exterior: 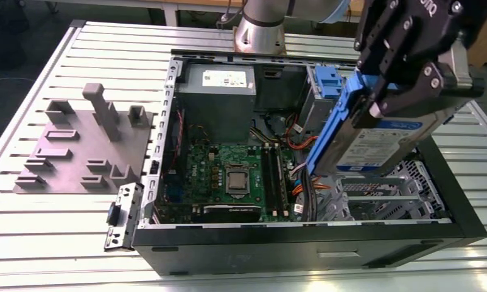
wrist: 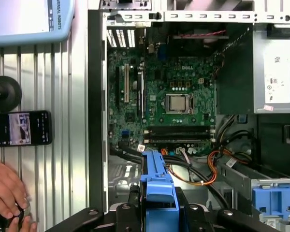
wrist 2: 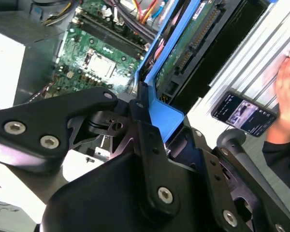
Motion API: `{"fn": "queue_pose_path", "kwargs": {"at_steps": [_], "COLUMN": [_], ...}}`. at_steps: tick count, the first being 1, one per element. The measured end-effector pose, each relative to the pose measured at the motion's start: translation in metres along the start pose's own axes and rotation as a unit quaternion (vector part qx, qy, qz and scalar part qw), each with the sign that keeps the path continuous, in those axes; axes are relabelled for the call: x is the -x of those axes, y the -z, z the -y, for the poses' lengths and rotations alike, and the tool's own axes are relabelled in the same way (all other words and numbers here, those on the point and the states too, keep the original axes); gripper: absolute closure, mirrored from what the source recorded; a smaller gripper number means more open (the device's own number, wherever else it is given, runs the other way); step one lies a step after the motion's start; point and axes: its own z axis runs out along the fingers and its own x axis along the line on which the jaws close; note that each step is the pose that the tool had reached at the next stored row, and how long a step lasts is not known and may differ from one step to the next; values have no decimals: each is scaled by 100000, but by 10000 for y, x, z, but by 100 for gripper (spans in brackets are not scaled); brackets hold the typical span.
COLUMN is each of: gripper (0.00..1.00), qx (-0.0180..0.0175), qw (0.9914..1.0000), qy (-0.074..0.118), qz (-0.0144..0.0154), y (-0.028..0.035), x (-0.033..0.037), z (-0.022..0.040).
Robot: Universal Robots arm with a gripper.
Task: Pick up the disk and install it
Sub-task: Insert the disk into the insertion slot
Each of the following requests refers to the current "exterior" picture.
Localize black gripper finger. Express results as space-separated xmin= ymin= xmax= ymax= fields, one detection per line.
xmin=354 ymin=0 xmax=415 ymax=78
xmin=369 ymin=62 xmax=451 ymax=119

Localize hard disk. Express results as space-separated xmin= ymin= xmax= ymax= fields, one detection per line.
xmin=306 ymin=74 xmax=458 ymax=178

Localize metal disk bay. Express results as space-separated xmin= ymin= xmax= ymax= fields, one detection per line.
xmin=335 ymin=175 xmax=443 ymax=221

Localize blue drive bay latch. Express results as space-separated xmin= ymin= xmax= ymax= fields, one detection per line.
xmin=314 ymin=65 xmax=346 ymax=100

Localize grey metal drive cage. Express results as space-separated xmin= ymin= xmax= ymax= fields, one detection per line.
xmin=298 ymin=63 xmax=362 ymax=134

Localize black RAM slot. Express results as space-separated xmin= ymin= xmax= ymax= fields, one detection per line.
xmin=262 ymin=142 xmax=280 ymax=215
xmin=272 ymin=142 xmax=290 ymax=214

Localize grey power supply unit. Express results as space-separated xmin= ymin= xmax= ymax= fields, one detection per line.
xmin=176 ymin=63 xmax=256 ymax=145

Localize silver CPU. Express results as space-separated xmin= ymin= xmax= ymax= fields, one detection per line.
xmin=228 ymin=172 xmax=248 ymax=190

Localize green motherboard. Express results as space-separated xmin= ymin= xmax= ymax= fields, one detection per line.
xmin=156 ymin=142 xmax=306 ymax=224

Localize CPU socket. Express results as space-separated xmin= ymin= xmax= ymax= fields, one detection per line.
xmin=226 ymin=163 xmax=252 ymax=200

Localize black graphics card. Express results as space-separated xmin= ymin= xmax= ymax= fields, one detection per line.
xmin=190 ymin=203 xmax=264 ymax=223

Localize black PC case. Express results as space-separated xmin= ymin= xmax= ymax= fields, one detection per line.
xmin=132 ymin=48 xmax=487 ymax=276

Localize grey parts rack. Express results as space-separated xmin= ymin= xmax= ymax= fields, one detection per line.
xmin=13 ymin=83 xmax=155 ymax=195

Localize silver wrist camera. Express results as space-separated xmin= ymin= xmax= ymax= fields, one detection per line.
xmin=442 ymin=45 xmax=486 ymax=99

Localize yellow black power wires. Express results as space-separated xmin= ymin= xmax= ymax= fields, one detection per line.
xmin=250 ymin=127 xmax=283 ymax=145

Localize orange power wire bundle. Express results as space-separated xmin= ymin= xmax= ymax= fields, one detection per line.
xmin=286 ymin=135 xmax=333 ymax=195

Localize black cable bundle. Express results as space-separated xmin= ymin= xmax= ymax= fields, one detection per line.
xmin=299 ymin=169 xmax=325 ymax=221

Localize white desk frame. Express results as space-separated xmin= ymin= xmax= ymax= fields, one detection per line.
xmin=146 ymin=4 xmax=244 ymax=27

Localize thin red wire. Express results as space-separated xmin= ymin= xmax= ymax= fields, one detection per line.
xmin=171 ymin=108 xmax=187 ymax=176

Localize grey expansion slot bracket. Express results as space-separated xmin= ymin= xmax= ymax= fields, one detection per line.
xmin=104 ymin=182 xmax=146 ymax=252

